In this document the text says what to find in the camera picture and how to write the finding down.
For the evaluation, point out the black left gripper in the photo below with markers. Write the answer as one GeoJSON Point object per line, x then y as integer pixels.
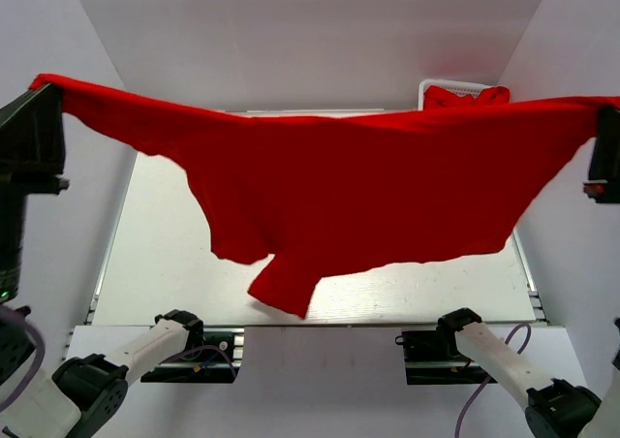
{"type": "Point", "coordinates": [31, 181]}

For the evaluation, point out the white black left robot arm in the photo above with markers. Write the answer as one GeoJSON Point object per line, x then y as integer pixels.
{"type": "Point", "coordinates": [83, 393]}

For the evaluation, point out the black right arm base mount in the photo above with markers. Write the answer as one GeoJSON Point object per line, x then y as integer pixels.
{"type": "Point", "coordinates": [431, 359]}

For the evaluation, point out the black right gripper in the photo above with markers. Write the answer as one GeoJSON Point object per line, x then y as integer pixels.
{"type": "Point", "coordinates": [603, 186]}

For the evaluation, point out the red t-shirt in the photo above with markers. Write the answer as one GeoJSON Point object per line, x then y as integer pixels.
{"type": "Point", "coordinates": [317, 197]}

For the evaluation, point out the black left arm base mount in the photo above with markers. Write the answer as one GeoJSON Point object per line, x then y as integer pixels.
{"type": "Point", "coordinates": [216, 358]}

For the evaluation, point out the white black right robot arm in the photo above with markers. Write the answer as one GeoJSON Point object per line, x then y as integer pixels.
{"type": "Point", "coordinates": [552, 407]}

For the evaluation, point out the red t-shirts in basket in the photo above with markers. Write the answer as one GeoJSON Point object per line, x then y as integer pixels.
{"type": "Point", "coordinates": [436, 97]}

